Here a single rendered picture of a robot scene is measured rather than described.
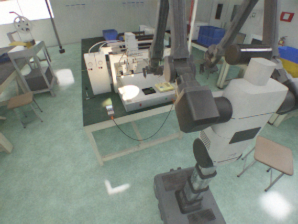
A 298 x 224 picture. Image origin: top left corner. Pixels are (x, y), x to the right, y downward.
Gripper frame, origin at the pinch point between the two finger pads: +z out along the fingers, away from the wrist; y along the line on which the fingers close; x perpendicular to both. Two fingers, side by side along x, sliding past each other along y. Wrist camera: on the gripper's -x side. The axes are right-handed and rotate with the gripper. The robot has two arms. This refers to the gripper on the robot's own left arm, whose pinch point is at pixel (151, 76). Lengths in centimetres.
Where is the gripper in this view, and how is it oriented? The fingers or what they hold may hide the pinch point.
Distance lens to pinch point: 107.8
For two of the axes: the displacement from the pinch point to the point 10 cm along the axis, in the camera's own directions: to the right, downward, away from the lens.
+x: 1.8, 9.3, -3.3
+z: -1.0, 3.5, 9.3
